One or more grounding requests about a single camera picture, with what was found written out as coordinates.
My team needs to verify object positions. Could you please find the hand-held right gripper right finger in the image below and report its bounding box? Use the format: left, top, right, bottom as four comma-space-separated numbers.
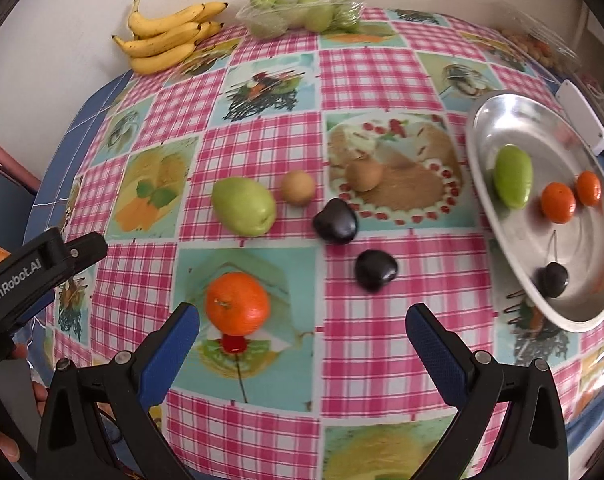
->
405, 303, 568, 480

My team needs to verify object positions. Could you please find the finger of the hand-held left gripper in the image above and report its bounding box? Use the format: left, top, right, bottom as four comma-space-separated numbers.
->
52, 232, 108, 283

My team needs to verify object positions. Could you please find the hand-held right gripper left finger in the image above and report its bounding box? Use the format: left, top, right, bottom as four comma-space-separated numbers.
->
36, 302, 201, 480

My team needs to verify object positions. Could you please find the orange tangerine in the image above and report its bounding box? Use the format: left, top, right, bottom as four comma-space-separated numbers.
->
540, 182, 578, 225
205, 272, 271, 336
576, 170, 603, 207

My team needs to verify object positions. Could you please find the dark plum with stem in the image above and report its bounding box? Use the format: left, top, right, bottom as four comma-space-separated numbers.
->
536, 230, 570, 299

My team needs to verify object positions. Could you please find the large green mango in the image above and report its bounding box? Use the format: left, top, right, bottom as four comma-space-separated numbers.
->
211, 177, 277, 238

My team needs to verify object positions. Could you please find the round metal tray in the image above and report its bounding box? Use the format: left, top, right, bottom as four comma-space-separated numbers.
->
464, 90, 604, 334

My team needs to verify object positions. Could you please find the small green mango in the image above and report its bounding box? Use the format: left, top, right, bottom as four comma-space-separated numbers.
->
492, 144, 534, 210

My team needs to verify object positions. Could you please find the brown longan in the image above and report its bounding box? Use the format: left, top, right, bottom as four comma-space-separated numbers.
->
281, 169, 317, 206
345, 159, 385, 192

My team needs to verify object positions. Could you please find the clear pack of green fruits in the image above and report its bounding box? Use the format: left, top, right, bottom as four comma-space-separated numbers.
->
236, 0, 366, 39

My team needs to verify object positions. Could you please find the clear pack of small fruits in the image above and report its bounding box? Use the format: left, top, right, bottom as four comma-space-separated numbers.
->
499, 2, 582, 73

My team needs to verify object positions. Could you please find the person's left hand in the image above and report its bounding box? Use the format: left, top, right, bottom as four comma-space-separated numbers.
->
0, 343, 53, 461

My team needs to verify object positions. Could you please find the pink chair back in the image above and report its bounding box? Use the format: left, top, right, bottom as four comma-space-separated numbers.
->
0, 134, 43, 196

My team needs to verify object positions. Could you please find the pink checked printed tablecloth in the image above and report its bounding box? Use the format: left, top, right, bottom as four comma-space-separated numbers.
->
42, 7, 604, 480

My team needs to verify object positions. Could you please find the yellow banana bunch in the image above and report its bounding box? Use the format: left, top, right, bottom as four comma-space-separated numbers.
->
111, 0, 229, 76

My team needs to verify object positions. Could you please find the white power strip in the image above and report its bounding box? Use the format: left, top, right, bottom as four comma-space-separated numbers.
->
554, 79, 604, 156

